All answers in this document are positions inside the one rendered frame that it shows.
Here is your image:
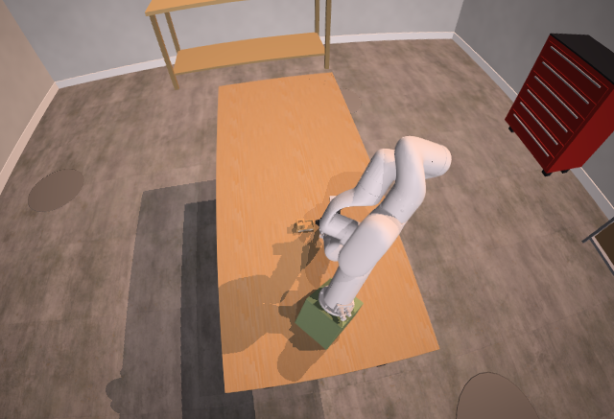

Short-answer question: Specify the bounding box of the wooden tray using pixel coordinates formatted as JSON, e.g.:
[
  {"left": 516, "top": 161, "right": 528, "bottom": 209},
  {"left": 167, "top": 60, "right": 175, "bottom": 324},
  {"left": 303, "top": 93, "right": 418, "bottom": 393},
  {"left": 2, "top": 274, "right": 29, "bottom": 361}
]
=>
[{"left": 295, "top": 219, "right": 315, "bottom": 232}]

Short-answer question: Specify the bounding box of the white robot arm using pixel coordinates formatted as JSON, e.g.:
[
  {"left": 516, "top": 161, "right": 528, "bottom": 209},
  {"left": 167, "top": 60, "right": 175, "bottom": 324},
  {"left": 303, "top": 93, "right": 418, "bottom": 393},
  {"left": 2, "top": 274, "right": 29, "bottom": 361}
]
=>
[{"left": 319, "top": 136, "right": 451, "bottom": 321}]

